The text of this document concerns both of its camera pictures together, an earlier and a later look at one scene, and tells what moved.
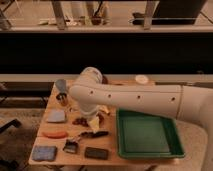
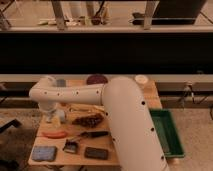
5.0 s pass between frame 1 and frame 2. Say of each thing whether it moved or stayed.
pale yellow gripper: moved
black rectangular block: stayed
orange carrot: stayed
